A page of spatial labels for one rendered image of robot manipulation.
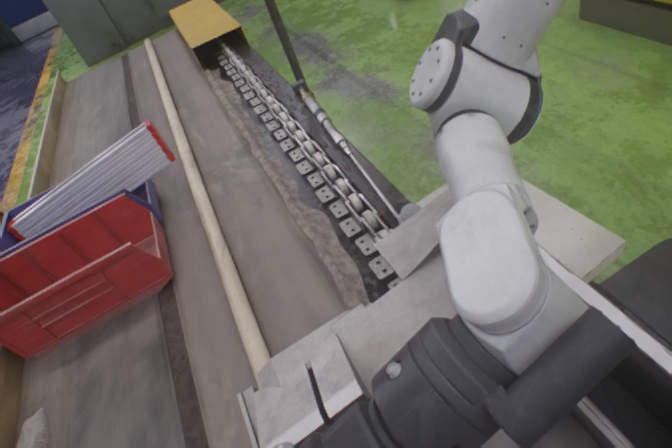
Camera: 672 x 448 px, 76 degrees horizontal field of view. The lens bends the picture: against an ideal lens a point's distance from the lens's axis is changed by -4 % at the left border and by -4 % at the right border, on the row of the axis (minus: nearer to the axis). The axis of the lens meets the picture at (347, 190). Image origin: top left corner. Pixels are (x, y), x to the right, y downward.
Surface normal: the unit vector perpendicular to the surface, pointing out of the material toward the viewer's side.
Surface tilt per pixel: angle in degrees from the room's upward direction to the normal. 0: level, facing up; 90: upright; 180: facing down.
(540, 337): 80
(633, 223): 0
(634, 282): 0
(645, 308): 0
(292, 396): 22
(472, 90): 71
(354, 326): 10
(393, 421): 27
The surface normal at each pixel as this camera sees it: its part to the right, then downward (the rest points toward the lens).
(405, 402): -0.55, -0.37
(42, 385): -0.26, -0.73
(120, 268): 0.44, 0.53
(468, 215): -0.68, -0.54
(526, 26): 0.07, 0.56
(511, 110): 0.18, 0.32
